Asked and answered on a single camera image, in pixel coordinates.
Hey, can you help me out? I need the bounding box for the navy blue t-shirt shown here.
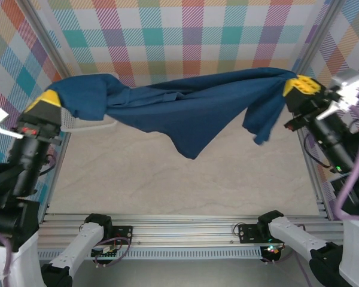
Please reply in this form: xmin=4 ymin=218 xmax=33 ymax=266
xmin=44 ymin=68 xmax=297 ymax=161

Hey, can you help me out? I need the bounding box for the white plastic mesh basket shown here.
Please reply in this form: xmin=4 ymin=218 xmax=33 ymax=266
xmin=59 ymin=106 xmax=118 ymax=134

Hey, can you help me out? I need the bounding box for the small circuit board with connector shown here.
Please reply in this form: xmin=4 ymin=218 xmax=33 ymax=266
xmin=90 ymin=245 xmax=121 ymax=260

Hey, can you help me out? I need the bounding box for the small circuit board with LED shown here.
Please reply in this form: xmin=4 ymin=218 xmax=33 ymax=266
xmin=261 ymin=244 xmax=281 ymax=263

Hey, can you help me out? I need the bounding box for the aluminium side rail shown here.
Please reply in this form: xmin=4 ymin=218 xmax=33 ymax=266
xmin=39 ymin=132 xmax=72 ymax=224
xmin=296 ymin=128 xmax=331 ymax=221

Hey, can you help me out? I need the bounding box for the aluminium frame post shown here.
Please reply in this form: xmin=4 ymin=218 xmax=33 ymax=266
xmin=19 ymin=0 xmax=74 ymax=79
xmin=291 ymin=0 xmax=345 ymax=75

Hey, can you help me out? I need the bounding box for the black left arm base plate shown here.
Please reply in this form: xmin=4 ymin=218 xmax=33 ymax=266
xmin=112 ymin=225 xmax=135 ymax=245

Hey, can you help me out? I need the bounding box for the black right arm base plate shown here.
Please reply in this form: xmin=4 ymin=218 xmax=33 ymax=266
xmin=238 ymin=223 xmax=272 ymax=245

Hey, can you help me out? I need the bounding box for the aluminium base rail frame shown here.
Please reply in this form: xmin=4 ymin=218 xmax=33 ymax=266
xmin=37 ymin=211 xmax=348 ymax=249

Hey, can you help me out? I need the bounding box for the white slotted cable duct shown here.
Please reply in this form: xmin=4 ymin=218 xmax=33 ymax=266
xmin=35 ymin=249 xmax=263 ymax=261

